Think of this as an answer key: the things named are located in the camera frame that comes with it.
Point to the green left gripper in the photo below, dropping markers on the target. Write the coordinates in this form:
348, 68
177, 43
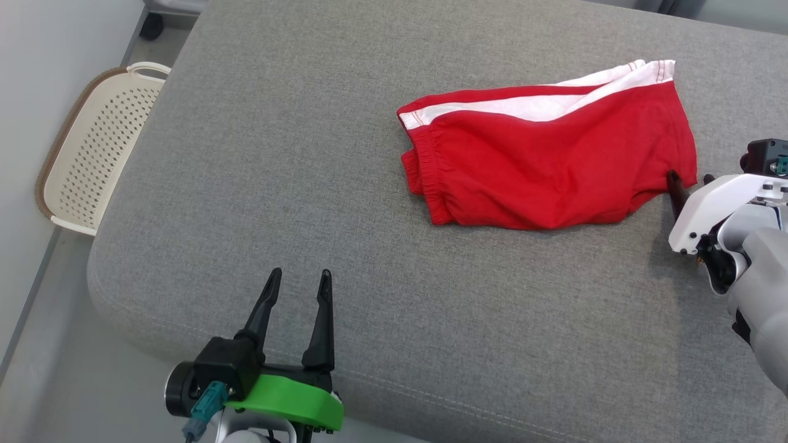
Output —
289, 400

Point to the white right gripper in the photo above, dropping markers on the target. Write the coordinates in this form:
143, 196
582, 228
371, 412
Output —
708, 209

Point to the red shorts with white stripe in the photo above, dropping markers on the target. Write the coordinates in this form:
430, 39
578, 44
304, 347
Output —
542, 166

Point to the white grey robot left arm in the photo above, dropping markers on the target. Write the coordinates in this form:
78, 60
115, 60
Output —
252, 431

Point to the cream perforated laundry basket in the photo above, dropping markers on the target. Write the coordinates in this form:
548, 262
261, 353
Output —
92, 154

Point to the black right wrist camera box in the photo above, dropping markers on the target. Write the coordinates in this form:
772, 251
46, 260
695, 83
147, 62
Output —
763, 157

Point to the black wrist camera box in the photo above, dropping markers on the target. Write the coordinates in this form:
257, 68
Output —
225, 363
763, 157

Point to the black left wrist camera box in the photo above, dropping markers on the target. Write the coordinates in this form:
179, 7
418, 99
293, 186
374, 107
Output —
225, 363

